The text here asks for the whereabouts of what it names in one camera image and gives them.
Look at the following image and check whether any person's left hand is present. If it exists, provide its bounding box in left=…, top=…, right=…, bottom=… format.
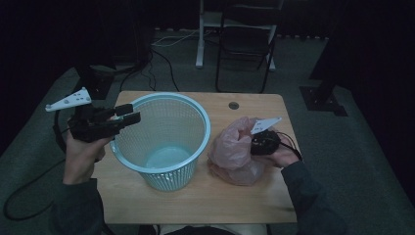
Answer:
left=63, top=128, right=114, bottom=186

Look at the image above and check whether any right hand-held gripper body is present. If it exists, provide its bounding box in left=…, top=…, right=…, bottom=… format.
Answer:
left=250, top=117, right=283, bottom=157

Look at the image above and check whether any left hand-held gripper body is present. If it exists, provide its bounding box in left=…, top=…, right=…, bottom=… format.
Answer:
left=45, top=86, right=121, bottom=144

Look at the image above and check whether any black folding chair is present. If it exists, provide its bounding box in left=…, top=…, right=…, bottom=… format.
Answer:
left=214, top=0, right=278, bottom=95

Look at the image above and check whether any pink plastic garbage bag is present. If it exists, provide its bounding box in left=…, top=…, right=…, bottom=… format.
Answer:
left=207, top=116, right=267, bottom=187

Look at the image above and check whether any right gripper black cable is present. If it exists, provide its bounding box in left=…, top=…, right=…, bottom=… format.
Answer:
left=275, top=130, right=303, bottom=162

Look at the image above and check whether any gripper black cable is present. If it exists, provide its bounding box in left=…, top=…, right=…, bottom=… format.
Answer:
left=3, top=109, right=71, bottom=221
left=275, top=130, right=303, bottom=162

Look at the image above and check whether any black stand base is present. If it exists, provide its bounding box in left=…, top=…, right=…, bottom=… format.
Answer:
left=299, top=74, right=348, bottom=118
left=72, top=63, right=115, bottom=101

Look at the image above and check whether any black floor cable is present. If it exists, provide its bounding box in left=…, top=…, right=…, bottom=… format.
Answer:
left=118, top=48, right=181, bottom=93

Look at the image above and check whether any person's right hand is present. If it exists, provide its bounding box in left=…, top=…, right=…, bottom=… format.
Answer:
left=260, top=131, right=303, bottom=169

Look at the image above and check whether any light blue mesh wastebasket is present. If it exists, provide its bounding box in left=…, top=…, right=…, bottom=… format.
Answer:
left=110, top=92, right=212, bottom=193

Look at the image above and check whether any white floor cable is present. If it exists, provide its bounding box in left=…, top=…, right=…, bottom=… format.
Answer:
left=151, top=28, right=201, bottom=48

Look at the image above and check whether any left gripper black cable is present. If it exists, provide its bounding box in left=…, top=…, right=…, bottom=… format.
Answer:
left=3, top=109, right=71, bottom=221

